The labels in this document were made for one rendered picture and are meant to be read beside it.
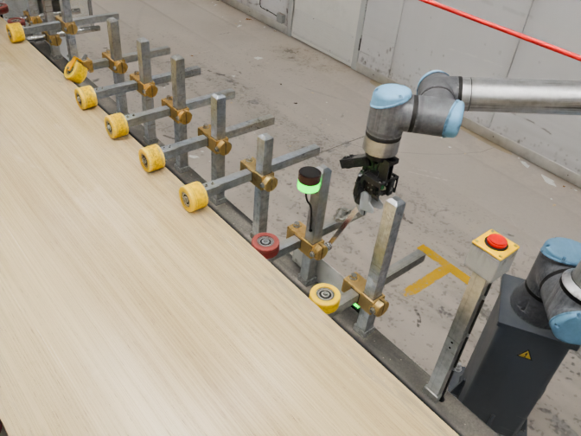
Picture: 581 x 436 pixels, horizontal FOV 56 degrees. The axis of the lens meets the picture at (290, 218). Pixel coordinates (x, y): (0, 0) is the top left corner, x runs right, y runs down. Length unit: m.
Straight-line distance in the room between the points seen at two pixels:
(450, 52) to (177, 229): 3.16
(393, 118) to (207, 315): 0.65
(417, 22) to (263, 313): 3.48
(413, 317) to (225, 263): 1.40
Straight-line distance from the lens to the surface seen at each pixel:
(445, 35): 4.40
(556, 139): 4.09
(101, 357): 1.31
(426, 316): 2.73
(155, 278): 1.46
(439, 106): 1.35
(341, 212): 1.74
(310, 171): 1.46
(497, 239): 1.20
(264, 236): 1.57
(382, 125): 1.35
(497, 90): 1.49
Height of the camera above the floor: 1.92
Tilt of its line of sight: 38 degrees down
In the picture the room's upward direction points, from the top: 6 degrees clockwise
